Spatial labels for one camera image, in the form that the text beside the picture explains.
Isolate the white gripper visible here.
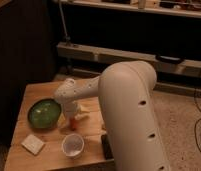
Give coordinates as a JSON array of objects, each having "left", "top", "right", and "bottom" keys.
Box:
[{"left": 58, "top": 101, "right": 90, "bottom": 129}]

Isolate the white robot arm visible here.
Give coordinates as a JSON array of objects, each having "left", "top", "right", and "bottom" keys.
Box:
[{"left": 54, "top": 61, "right": 171, "bottom": 171}]

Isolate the green bowl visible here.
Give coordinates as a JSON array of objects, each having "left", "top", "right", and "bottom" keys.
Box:
[{"left": 27, "top": 98, "right": 61, "bottom": 129}]

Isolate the small wooden table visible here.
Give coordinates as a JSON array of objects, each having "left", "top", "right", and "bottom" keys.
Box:
[{"left": 4, "top": 82, "right": 115, "bottom": 171}]

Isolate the white tube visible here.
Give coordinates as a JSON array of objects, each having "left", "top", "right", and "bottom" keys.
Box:
[{"left": 101, "top": 123, "right": 106, "bottom": 130}]

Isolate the white square sponge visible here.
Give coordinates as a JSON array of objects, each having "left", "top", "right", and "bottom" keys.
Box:
[{"left": 21, "top": 134, "right": 45, "bottom": 155}]

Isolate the black rectangular remote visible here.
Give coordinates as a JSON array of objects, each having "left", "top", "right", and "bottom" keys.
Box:
[{"left": 101, "top": 134, "right": 113, "bottom": 160}]

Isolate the metal pole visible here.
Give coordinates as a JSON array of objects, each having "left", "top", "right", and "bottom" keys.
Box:
[{"left": 58, "top": 0, "right": 70, "bottom": 45}]

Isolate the wooden shelf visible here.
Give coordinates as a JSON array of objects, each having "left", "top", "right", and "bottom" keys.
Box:
[{"left": 50, "top": 0, "right": 201, "bottom": 20}]

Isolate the black device on rail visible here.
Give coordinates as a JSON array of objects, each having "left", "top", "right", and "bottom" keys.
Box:
[{"left": 155, "top": 55, "right": 184, "bottom": 64}]

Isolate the grey metal rail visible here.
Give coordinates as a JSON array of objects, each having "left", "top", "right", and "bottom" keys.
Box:
[{"left": 57, "top": 42, "right": 201, "bottom": 77}]

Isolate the black cable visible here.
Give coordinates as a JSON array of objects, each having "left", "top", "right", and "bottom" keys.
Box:
[{"left": 193, "top": 59, "right": 201, "bottom": 161}]

